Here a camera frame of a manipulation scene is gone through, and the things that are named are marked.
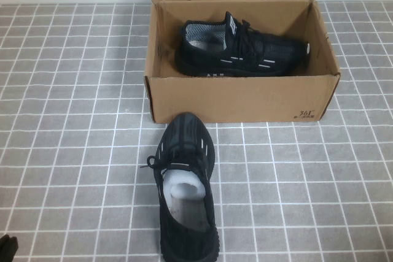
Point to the black sneaker with tongue label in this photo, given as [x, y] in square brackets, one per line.
[215, 56]

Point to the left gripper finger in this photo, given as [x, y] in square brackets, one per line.
[13, 246]
[4, 249]

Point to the brown cardboard shoe box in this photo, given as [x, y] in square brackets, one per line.
[230, 99]

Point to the grey checked tablecloth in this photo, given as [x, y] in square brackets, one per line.
[61, 121]

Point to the black sneaker with foam stuffing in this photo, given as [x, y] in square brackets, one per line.
[184, 243]

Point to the white foam shoe stuffing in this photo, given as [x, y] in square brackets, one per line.
[184, 182]

